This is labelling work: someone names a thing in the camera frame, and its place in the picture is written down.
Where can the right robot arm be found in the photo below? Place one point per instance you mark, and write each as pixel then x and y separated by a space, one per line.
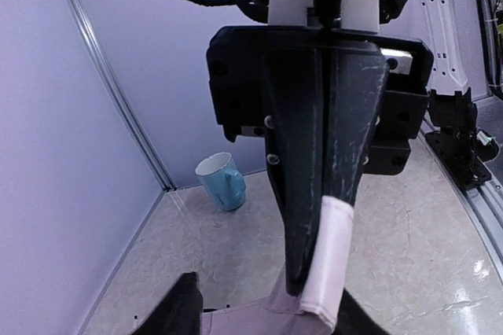
pixel 337 88

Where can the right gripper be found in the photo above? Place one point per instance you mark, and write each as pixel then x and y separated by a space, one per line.
pixel 354 83

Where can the front aluminium rail base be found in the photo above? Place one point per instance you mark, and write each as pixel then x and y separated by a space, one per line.
pixel 457 141

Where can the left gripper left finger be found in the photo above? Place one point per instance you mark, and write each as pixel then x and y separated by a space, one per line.
pixel 179 312

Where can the light blue mug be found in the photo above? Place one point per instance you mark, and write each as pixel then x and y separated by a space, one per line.
pixel 224 184

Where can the right aluminium frame post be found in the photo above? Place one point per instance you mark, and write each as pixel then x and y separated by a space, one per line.
pixel 118 97

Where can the pink folding umbrella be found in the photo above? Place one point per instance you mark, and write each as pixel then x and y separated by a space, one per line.
pixel 316 309

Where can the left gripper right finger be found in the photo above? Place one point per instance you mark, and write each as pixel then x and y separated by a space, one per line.
pixel 353 320

